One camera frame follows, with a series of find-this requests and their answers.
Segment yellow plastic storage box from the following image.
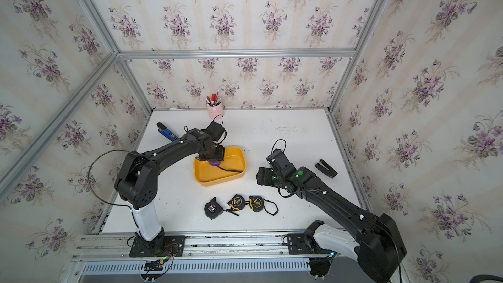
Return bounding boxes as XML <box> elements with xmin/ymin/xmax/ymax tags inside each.
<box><xmin>194</xmin><ymin>146</ymin><xmax>247</xmax><ymax>187</ymax></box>

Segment black yellow tape measure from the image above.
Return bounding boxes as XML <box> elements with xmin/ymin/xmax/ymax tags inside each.
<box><xmin>225</xmin><ymin>194</ymin><xmax>248</xmax><ymax>216</ymax></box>
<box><xmin>248</xmin><ymin>195</ymin><xmax>279</xmax><ymax>216</ymax></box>

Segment black tape measure with strap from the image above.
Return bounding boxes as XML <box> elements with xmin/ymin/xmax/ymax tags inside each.
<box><xmin>204</xmin><ymin>197</ymin><xmax>224</xmax><ymax>220</ymax></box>

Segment purple tape measure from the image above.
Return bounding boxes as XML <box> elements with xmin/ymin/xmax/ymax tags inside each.
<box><xmin>194</xmin><ymin>160</ymin><xmax>246</xmax><ymax>174</ymax></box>

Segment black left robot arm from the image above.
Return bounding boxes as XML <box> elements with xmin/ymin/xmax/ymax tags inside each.
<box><xmin>114</xmin><ymin>121</ymin><xmax>227</xmax><ymax>244</ymax></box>

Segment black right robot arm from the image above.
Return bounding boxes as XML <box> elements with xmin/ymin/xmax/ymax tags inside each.
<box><xmin>256</xmin><ymin>149</ymin><xmax>407</xmax><ymax>282</ymax></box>

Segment pink pen holder cup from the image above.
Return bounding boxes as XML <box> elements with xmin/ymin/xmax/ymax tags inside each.
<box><xmin>207</xmin><ymin>103</ymin><xmax>224</xmax><ymax>120</ymax></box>

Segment red pens in cup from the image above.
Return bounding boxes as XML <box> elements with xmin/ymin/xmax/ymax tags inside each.
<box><xmin>206</xmin><ymin>93</ymin><xmax>221</xmax><ymax>107</ymax></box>

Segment blue black stapler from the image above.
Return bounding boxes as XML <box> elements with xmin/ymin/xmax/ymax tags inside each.
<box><xmin>156</xmin><ymin>122</ymin><xmax>179</xmax><ymax>142</ymax></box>

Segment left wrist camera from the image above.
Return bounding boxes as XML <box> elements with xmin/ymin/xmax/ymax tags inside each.
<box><xmin>204</xmin><ymin>121</ymin><xmax>227</xmax><ymax>143</ymax></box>

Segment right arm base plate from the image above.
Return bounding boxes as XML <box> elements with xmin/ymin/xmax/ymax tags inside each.
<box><xmin>282</xmin><ymin>220</ymin><xmax>336</xmax><ymax>255</ymax></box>

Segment aluminium rail frame front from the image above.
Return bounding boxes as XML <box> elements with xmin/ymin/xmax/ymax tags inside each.
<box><xmin>61</xmin><ymin>230</ymin><xmax>326</xmax><ymax>282</ymax></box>

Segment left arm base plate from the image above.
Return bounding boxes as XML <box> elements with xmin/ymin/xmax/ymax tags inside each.
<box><xmin>129</xmin><ymin>234</ymin><xmax>187</xmax><ymax>258</ymax></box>

